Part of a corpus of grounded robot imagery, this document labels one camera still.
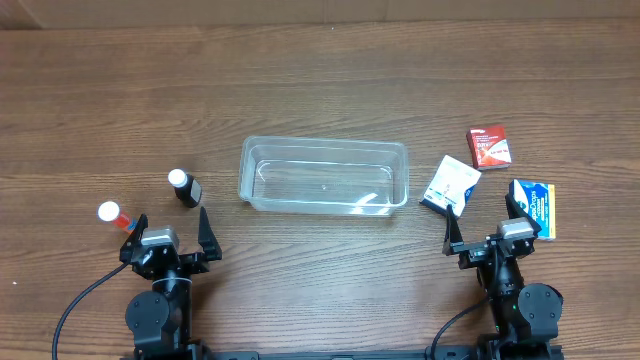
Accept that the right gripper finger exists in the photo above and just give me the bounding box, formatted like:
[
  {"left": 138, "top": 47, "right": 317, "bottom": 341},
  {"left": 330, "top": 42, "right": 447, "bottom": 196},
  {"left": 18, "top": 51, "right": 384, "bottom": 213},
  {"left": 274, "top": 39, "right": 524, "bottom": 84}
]
[
  {"left": 442, "top": 205, "right": 464, "bottom": 256},
  {"left": 505, "top": 193, "right": 541, "bottom": 235}
]

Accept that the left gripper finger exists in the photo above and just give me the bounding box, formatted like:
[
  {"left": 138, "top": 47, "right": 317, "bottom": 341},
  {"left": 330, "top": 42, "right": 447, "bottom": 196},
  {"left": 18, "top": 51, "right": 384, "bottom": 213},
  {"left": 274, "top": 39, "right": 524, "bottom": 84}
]
[
  {"left": 119, "top": 214, "right": 148, "bottom": 263},
  {"left": 198, "top": 207, "right": 222, "bottom": 261}
]

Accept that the blue yellow VapoDrops box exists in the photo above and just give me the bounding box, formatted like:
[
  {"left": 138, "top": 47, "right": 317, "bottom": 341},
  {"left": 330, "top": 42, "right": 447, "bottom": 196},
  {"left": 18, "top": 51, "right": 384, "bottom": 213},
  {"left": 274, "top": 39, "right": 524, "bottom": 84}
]
[{"left": 509, "top": 179, "right": 556, "bottom": 241}]

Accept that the orange bottle white cap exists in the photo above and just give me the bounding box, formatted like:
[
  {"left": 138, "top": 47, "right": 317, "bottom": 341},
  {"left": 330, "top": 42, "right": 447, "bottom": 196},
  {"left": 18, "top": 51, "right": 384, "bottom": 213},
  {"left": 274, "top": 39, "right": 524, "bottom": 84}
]
[{"left": 97, "top": 201, "right": 137, "bottom": 234}]

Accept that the dark bottle white cap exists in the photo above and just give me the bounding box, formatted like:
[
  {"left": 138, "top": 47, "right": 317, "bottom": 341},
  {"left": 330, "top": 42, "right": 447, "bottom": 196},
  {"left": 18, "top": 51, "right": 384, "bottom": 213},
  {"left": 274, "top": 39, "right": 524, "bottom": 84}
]
[{"left": 168, "top": 168, "right": 202, "bottom": 208}]

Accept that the white blue medicine box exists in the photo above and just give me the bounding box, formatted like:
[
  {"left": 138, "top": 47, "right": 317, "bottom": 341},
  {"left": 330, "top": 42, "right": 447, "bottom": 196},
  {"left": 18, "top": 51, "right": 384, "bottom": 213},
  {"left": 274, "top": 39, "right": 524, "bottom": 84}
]
[{"left": 420, "top": 155, "right": 481, "bottom": 218}]

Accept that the red medicine box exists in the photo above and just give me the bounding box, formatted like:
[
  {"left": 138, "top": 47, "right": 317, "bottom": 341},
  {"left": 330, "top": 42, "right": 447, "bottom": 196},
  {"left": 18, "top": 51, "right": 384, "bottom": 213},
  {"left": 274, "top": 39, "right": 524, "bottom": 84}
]
[{"left": 466, "top": 125, "right": 513, "bottom": 171}]

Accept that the clear plastic container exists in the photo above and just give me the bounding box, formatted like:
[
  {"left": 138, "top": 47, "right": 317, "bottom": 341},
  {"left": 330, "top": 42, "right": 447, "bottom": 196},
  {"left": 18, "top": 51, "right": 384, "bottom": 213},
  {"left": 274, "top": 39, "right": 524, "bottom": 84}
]
[{"left": 238, "top": 136, "right": 409, "bottom": 217}]

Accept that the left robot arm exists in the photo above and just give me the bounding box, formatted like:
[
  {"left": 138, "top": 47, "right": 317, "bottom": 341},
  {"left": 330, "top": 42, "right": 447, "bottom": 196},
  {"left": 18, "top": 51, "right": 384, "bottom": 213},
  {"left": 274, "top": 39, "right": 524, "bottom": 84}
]
[{"left": 120, "top": 208, "right": 222, "bottom": 359}]

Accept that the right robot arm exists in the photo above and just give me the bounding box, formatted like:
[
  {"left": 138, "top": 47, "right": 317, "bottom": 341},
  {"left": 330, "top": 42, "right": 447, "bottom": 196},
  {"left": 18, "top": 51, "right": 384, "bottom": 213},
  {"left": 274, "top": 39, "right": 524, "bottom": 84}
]
[{"left": 425, "top": 195, "right": 564, "bottom": 360}]

